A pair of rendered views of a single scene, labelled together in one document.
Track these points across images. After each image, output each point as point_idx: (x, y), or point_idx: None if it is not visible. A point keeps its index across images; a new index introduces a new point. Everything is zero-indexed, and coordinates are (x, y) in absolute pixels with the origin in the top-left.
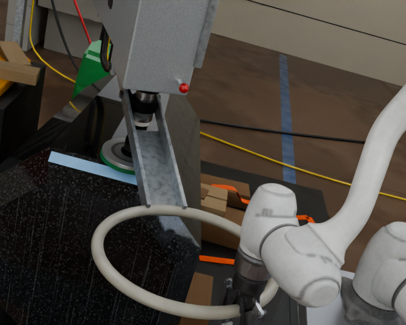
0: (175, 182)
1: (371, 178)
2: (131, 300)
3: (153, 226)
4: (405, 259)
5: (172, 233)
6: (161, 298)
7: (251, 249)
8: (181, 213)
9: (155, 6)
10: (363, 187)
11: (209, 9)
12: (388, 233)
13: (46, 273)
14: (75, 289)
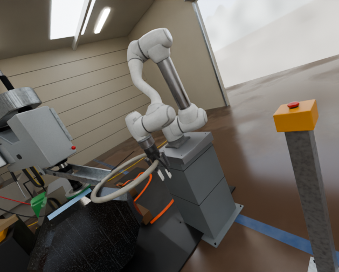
0: (100, 170)
1: (147, 86)
2: (125, 226)
3: None
4: None
5: None
6: (135, 179)
7: (142, 135)
8: (111, 174)
9: (36, 130)
10: (149, 88)
11: (57, 119)
12: None
13: (90, 256)
14: (106, 247)
